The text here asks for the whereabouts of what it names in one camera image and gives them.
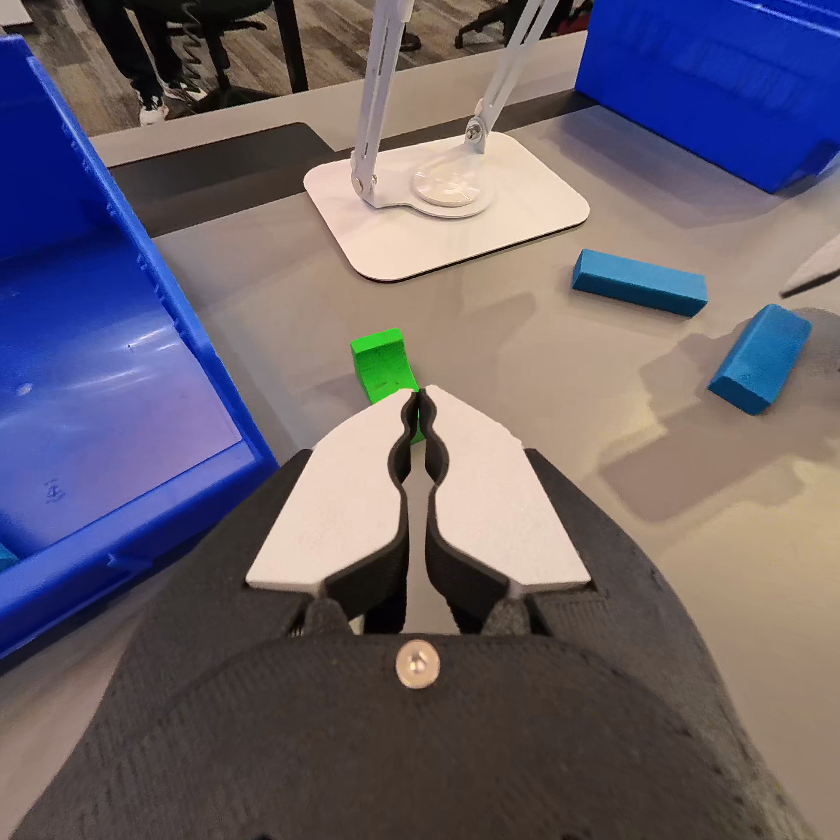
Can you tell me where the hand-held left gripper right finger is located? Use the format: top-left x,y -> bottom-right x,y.
420,386 -> 593,635

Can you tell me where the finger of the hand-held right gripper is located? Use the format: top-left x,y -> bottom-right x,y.
778,234 -> 840,299

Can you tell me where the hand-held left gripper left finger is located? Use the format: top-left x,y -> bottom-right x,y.
244,388 -> 421,632

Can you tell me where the blue wooden block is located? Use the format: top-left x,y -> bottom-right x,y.
707,304 -> 813,416
571,248 -> 710,318

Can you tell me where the green wooden block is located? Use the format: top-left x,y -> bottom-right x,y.
350,328 -> 429,447

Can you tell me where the blue plastic bin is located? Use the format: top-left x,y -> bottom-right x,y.
574,0 -> 840,194
0,33 -> 280,660

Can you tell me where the white document stand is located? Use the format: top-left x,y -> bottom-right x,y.
304,0 -> 590,283

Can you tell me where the black table leg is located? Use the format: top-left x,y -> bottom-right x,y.
274,0 -> 311,94

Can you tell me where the black coiled cable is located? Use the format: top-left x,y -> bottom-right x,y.
178,3 -> 202,80

